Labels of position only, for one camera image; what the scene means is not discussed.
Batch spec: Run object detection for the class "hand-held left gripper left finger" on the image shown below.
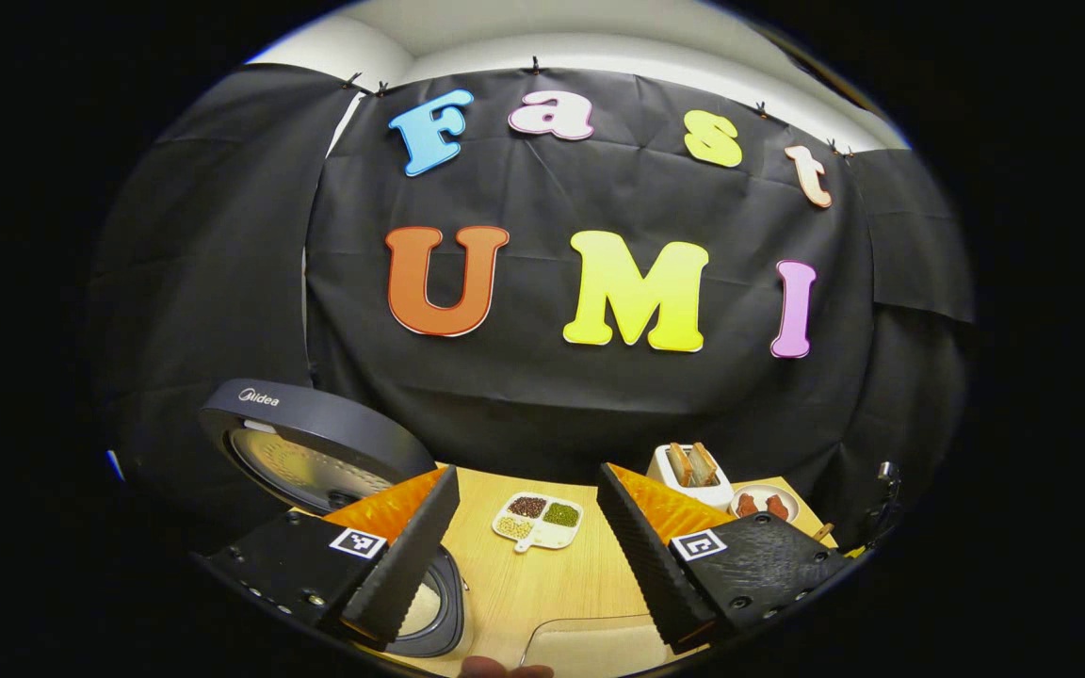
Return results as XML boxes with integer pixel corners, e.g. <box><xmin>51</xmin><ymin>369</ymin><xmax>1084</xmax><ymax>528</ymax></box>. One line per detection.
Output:
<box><xmin>192</xmin><ymin>464</ymin><xmax>462</xmax><ymax>653</ymax></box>

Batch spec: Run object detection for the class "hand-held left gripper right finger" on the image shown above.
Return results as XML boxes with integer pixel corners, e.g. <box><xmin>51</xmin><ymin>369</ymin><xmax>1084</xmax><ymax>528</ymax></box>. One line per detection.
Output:
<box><xmin>596</xmin><ymin>461</ymin><xmax>856</xmax><ymax>656</ymax></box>

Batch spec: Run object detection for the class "dark grey rice cooker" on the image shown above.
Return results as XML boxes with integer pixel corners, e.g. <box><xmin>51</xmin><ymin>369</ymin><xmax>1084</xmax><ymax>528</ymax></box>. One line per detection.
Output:
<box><xmin>199</xmin><ymin>379</ymin><xmax>468</xmax><ymax>658</ymax></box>

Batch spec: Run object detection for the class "white toaster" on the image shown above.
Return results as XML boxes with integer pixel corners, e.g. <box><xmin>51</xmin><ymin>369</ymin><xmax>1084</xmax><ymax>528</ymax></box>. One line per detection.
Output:
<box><xmin>648</xmin><ymin>443</ymin><xmax>735</xmax><ymax>510</ymax></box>

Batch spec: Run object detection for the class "clear plastic box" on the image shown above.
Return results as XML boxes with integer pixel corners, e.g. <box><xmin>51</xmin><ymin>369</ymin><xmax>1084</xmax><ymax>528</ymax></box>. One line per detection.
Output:
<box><xmin>519</xmin><ymin>614</ymin><xmax>685</xmax><ymax>678</ymax></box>

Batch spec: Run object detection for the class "white divided dish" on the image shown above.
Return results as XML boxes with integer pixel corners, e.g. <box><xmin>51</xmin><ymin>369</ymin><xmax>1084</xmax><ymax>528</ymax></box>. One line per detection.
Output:
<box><xmin>492</xmin><ymin>492</ymin><xmax>585</xmax><ymax>554</ymax></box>

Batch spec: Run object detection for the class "small round plate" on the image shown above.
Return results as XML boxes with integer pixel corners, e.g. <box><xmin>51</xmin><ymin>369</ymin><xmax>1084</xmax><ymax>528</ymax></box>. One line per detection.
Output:
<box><xmin>729</xmin><ymin>484</ymin><xmax>800</xmax><ymax>525</ymax></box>

